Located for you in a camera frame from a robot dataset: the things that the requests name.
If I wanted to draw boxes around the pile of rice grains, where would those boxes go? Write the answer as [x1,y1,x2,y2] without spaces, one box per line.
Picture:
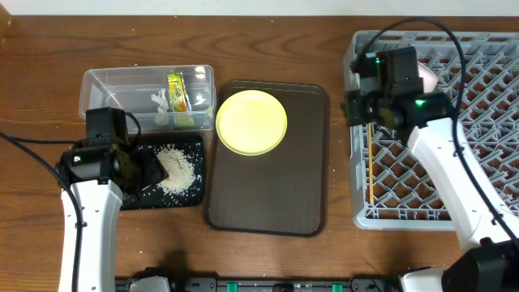
[142,142,204,207]

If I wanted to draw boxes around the white rice bowl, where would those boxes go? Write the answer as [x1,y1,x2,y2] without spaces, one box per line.
[418,62,439,93]

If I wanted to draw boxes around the clear plastic wrap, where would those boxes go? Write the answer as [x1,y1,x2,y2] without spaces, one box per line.
[151,88,169,127]

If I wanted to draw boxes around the green snack wrapper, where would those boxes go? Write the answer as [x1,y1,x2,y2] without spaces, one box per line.
[167,72,195,127]

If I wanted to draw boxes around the yellow round plate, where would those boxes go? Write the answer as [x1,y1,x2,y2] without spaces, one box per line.
[216,89,288,156]

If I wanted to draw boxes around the wooden chopstick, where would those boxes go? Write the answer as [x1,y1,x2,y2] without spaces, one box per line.
[367,123,375,205]

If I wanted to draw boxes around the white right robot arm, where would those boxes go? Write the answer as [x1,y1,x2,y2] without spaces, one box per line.
[345,47,518,291]

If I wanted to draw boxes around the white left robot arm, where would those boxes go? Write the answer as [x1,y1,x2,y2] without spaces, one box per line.
[56,107,168,291]

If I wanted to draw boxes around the black plastic waste tray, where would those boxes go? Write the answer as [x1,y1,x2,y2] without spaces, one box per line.
[122,133,205,210]

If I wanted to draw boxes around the clear plastic waste bin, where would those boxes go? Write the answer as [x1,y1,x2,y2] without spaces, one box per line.
[79,65,216,133]

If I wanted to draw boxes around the grey plastic dishwasher rack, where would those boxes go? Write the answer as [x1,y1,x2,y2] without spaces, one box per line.
[350,31,518,231]

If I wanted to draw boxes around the dark brown serving tray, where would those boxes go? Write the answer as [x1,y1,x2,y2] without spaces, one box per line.
[204,80,329,238]

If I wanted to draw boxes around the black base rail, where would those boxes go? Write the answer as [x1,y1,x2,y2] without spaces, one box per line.
[115,268,401,292]

